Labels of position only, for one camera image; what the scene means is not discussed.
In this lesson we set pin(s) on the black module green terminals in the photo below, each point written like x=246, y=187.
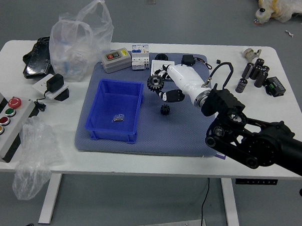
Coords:
x=275, y=86

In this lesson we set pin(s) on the white paper scrap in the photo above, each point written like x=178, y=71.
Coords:
x=289, y=33

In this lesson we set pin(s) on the blue plastic box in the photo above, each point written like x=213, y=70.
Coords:
x=110, y=104

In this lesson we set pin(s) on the white table leg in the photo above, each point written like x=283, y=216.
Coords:
x=50, y=197
x=230, y=204

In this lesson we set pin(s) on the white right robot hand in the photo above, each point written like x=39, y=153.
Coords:
x=187, y=79

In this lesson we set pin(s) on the big black gear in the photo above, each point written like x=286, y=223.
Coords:
x=155, y=82

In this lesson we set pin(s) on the tiny black cube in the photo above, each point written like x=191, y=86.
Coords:
x=218, y=61

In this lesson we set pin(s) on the white wall switch plate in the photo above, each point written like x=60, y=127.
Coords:
x=157, y=65

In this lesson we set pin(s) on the small black gear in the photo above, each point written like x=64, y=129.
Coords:
x=165, y=110

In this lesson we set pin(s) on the black socket base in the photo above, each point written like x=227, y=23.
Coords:
x=63, y=95

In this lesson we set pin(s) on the black table control panel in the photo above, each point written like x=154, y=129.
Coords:
x=256, y=182

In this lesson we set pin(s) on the black keyboard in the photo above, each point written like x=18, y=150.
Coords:
x=37, y=60

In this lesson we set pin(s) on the grey control box coloured buttons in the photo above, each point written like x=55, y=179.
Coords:
x=8, y=124

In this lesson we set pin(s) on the white circuit breaker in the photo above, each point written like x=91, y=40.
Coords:
x=139, y=58

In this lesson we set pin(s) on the blue-grey mat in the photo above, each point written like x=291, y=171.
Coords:
x=167, y=132

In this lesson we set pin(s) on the white socket plate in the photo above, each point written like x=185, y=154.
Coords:
x=39, y=85

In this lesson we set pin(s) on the grey metal connector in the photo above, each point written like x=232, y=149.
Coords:
x=249, y=54

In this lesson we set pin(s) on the grey push-button switch box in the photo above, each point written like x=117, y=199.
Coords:
x=115, y=61

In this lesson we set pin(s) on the black cylindrical capacitor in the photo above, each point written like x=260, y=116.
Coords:
x=265, y=68
x=241, y=85
x=261, y=78
x=259, y=62
x=255, y=72
x=248, y=70

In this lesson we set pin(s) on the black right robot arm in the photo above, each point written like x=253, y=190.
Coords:
x=267, y=143

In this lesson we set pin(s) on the crumpled clear plastic wrap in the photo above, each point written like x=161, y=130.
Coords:
x=32, y=158

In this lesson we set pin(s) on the black round part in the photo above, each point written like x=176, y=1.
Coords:
x=161, y=57

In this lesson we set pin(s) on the large clear plastic bag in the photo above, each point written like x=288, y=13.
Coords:
x=73, y=56

